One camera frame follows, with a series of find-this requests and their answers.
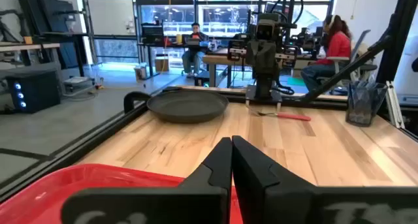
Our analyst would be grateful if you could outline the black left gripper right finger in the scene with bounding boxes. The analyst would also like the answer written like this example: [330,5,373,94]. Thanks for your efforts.
[231,135,418,224]

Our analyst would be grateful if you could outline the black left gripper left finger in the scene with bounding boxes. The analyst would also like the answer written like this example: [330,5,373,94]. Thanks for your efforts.
[61,136,233,224]

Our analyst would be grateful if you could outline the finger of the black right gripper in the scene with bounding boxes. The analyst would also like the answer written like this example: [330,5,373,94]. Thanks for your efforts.
[262,40,278,78]
[246,40,263,78]

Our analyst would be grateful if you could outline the fork with pink handle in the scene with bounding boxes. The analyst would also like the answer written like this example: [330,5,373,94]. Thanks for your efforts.
[249,108,312,122]

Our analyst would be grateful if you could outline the black round plate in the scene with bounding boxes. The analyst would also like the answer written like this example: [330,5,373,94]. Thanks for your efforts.
[146,89,230,124]

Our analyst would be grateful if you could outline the translucent patterned drinking cup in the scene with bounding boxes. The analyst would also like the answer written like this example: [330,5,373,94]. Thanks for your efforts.
[345,80,389,127]

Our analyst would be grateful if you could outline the red plastic tray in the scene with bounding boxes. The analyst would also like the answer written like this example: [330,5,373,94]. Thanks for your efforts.
[0,163,244,224]

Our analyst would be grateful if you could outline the wooden top desk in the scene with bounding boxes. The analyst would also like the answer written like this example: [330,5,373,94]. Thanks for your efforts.
[202,47,327,88]

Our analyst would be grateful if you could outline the person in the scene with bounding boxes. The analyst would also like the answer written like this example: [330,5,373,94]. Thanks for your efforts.
[300,14,353,93]
[181,22,210,78]

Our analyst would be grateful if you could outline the office chair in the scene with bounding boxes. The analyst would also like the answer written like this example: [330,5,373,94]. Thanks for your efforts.
[316,29,378,88]

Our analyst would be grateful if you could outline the cardboard box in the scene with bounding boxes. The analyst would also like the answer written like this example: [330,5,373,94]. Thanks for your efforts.
[155,56,170,72]

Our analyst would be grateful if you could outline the black desk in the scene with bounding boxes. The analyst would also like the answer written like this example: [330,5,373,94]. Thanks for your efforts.
[137,40,210,80]

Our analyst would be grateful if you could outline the black laptop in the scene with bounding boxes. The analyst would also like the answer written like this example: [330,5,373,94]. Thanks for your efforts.
[140,24,165,44]

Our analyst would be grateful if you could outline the silver aluminium profile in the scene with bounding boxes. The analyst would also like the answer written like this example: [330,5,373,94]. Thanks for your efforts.
[385,80,406,129]

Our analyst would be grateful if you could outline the whiteboard on stand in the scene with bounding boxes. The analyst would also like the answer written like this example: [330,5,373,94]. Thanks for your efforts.
[85,0,140,67]

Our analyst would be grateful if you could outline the black computer tower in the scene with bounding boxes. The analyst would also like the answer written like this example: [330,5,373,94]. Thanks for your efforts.
[5,70,62,114]

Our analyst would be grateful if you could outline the dark foam panels stack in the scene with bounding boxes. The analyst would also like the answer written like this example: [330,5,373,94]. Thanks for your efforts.
[16,0,83,70]

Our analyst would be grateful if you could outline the wooden top workbench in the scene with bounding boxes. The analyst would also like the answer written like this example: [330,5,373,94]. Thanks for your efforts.
[0,42,61,68]

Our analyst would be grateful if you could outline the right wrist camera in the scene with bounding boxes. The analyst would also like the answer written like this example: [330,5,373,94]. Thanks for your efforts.
[256,20,276,41]

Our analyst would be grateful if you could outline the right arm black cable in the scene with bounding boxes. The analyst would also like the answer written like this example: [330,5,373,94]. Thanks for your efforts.
[270,0,304,25]

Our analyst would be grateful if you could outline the black cable loop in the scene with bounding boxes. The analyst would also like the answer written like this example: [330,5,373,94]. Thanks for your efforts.
[123,91,152,114]

